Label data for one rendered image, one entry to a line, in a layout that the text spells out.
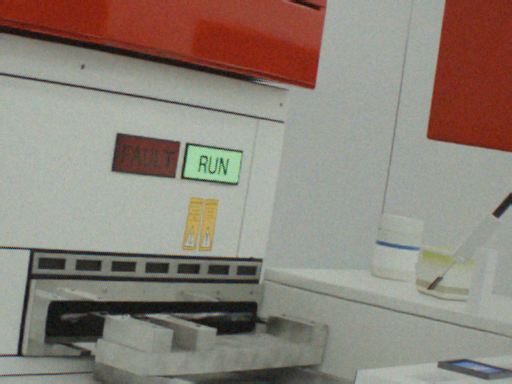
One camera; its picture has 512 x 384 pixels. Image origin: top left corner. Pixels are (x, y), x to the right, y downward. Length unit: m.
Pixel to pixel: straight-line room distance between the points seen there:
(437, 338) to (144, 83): 0.51
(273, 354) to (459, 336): 0.25
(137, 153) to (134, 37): 0.17
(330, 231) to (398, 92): 0.63
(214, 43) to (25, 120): 0.29
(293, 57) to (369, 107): 2.98
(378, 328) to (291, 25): 0.43
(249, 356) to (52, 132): 0.38
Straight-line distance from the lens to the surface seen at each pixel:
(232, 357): 1.64
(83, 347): 1.62
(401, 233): 1.99
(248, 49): 1.71
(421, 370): 1.18
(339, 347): 1.80
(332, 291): 1.81
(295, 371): 1.76
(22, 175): 1.51
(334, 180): 4.63
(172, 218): 1.71
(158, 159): 1.67
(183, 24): 1.61
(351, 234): 4.78
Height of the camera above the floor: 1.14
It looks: 3 degrees down
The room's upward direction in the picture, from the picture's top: 9 degrees clockwise
